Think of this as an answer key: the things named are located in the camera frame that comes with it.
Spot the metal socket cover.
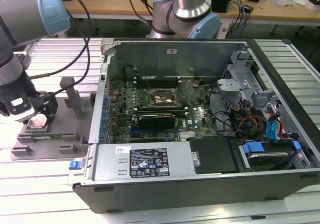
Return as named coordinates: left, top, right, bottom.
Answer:
left=174, top=80, right=195, bottom=103

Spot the silver chipset heatsink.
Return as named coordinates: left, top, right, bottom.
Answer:
left=179, top=131, right=198, bottom=142

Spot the coloured wire bundle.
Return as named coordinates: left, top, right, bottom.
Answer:
left=233, top=114, right=268, bottom=136

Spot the grey parts rack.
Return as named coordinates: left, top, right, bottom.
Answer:
left=9, top=76, right=98, bottom=161

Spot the blue flat wire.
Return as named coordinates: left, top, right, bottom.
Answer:
left=271, top=111, right=283, bottom=143
left=265, top=120, right=276, bottom=143

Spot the black round case speaker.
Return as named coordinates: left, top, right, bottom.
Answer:
left=123, top=65, right=136, bottom=80

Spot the silver CPU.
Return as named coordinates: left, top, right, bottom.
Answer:
left=27, top=115, right=49, bottom=130

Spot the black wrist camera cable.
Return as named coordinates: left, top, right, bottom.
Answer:
left=29, top=0, right=93, bottom=105

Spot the thin metal locking lever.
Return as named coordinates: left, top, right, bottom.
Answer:
left=144, top=76, right=153, bottom=95

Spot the CPU socket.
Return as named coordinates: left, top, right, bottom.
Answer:
left=149, top=88, right=180, bottom=106

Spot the black plastic shroud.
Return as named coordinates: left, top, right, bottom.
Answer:
left=186, top=135, right=239, bottom=175

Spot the green RAM stick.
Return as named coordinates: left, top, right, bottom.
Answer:
left=31, top=133, right=76, bottom=139

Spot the silver metal drive cage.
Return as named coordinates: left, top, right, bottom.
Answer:
left=216, top=49, right=277, bottom=112

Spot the green motherboard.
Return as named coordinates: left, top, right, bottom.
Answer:
left=106, top=79, right=222, bottom=144

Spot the silver power supply unit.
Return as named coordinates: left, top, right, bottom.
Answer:
left=91, top=141, right=201, bottom=183

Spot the wooden desk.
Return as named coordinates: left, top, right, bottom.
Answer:
left=57, top=0, right=320, bottom=39

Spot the black graphics card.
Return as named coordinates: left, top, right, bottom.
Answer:
left=138, top=113, right=177, bottom=130

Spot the black power cable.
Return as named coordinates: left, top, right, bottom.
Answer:
left=208, top=83, right=241, bottom=137

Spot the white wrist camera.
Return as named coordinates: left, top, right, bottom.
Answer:
left=4, top=91, right=36, bottom=122

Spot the black PC case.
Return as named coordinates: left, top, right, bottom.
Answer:
left=67, top=38, right=320, bottom=214

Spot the blue disk carrier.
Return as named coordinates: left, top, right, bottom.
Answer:
left=241, top=140, right=302, bottom=172

